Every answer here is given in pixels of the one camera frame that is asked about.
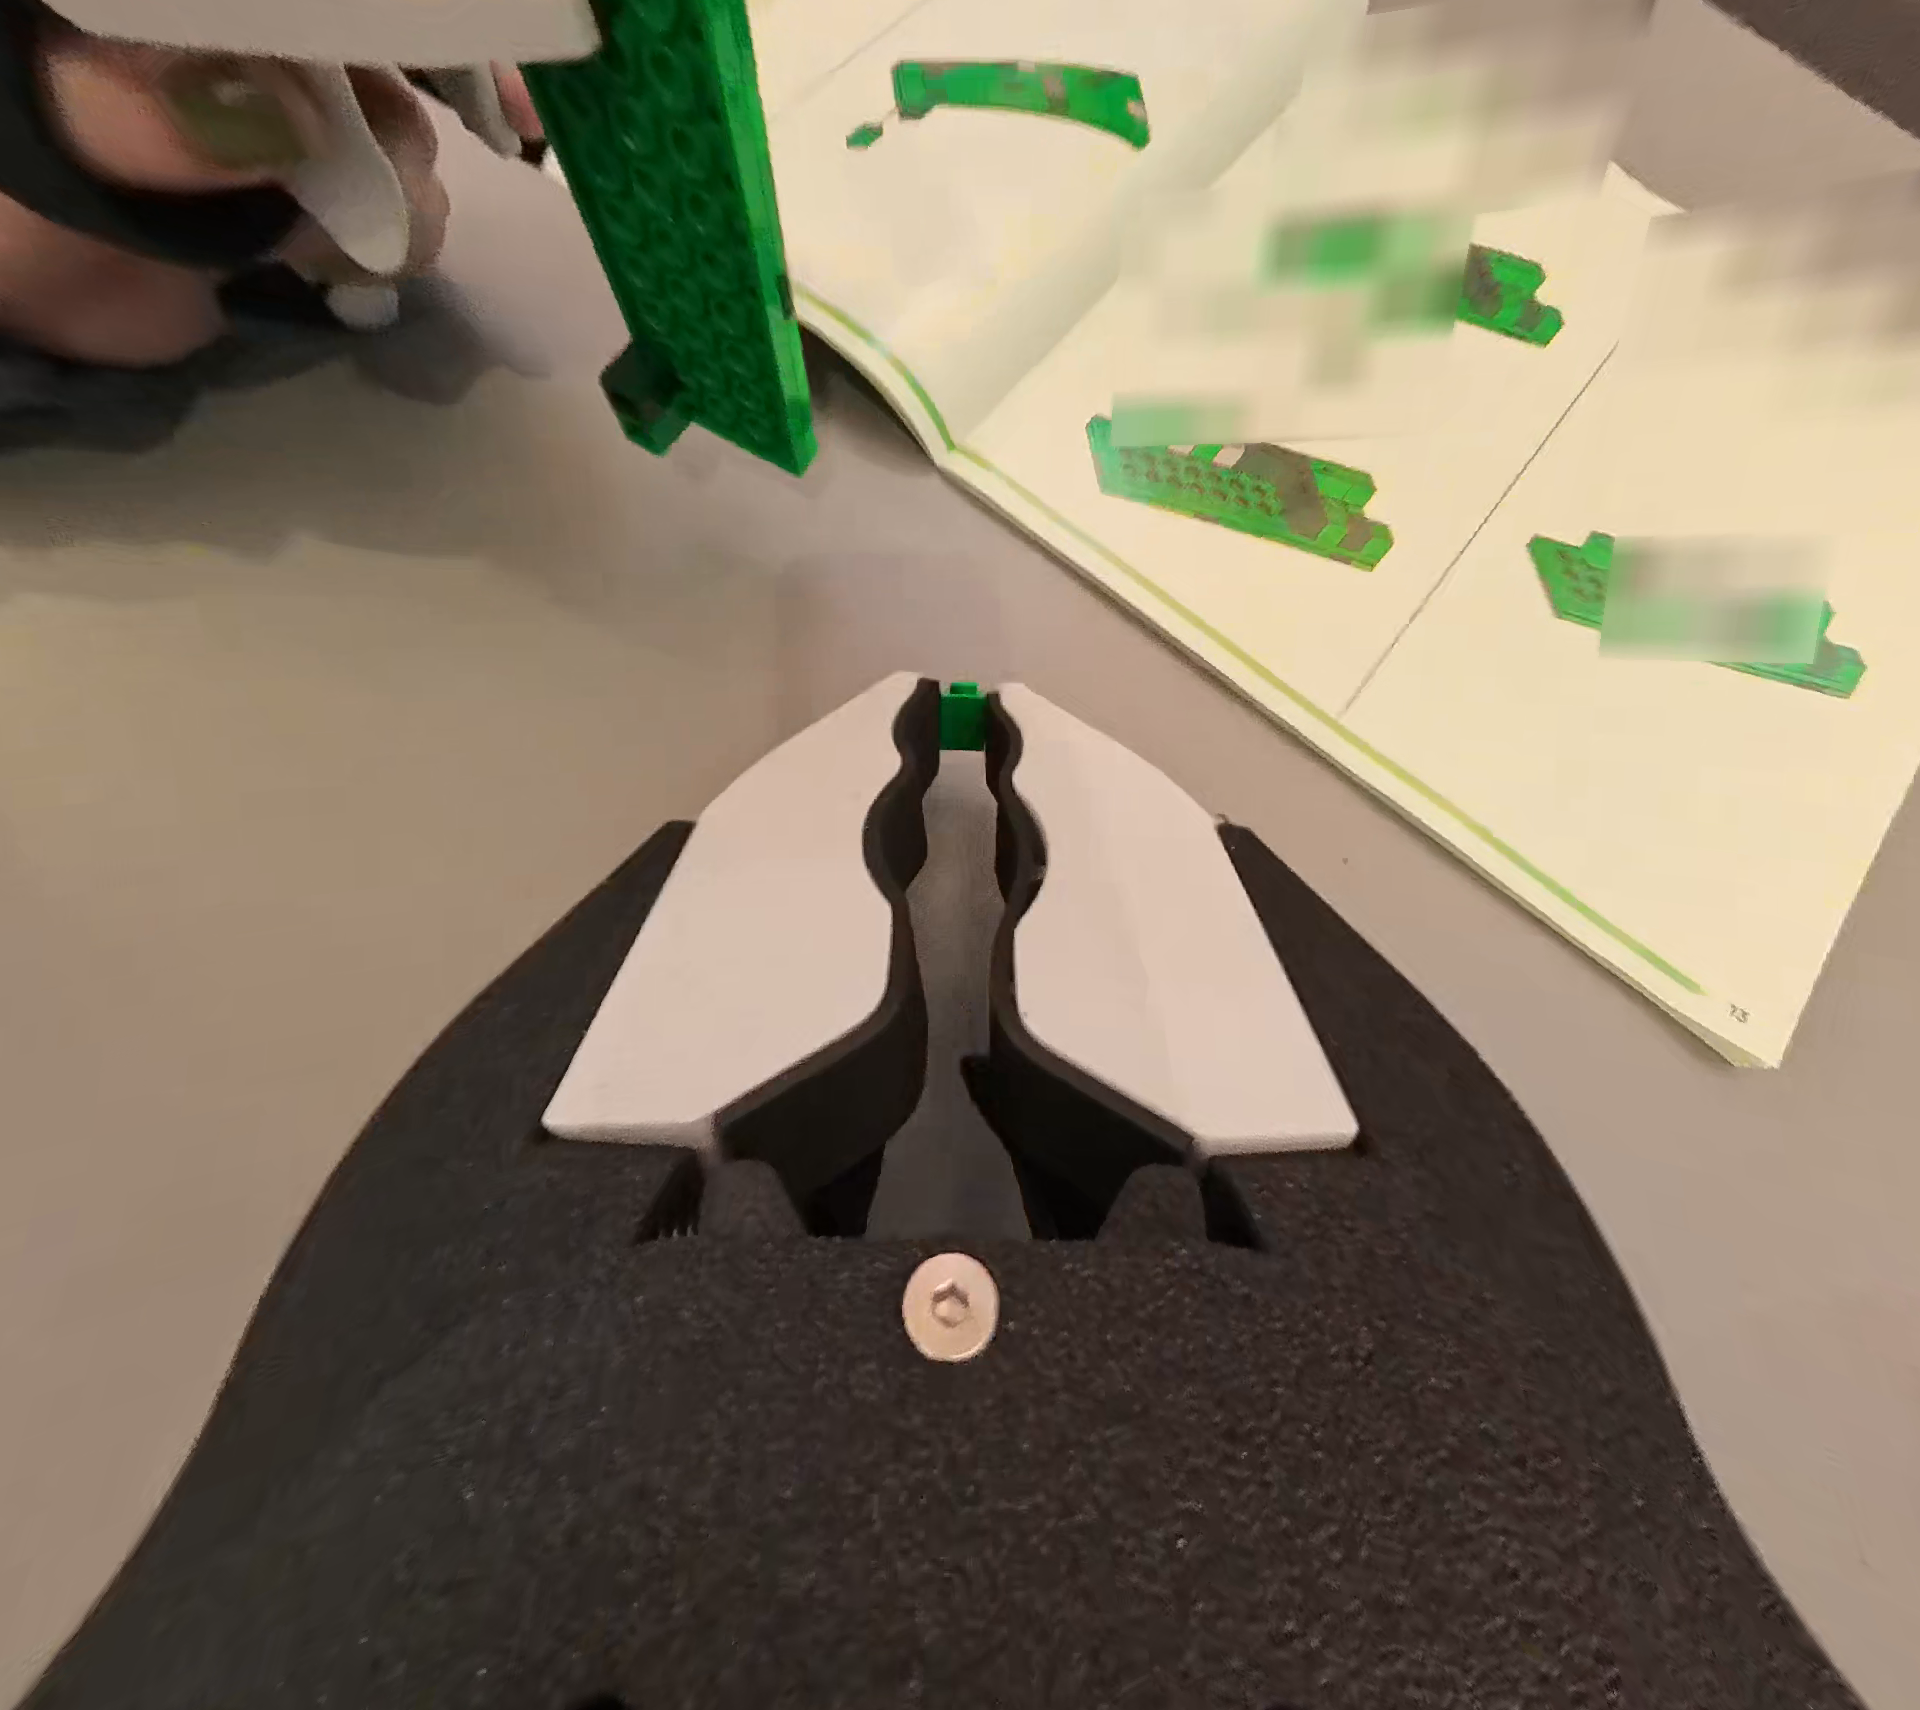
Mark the green toy brick plate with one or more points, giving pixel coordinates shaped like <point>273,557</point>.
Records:
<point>674,165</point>

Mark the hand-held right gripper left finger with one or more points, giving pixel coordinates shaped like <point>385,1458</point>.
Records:
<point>750,961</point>

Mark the small green toy brick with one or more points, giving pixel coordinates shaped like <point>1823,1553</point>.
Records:
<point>963,716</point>

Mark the person's left hand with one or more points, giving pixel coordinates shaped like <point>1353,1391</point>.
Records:
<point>91,292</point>

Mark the brick building instruction booklet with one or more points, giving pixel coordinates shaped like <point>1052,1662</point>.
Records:
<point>1575,811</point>

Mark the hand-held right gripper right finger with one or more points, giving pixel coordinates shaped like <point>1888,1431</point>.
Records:
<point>1171,974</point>

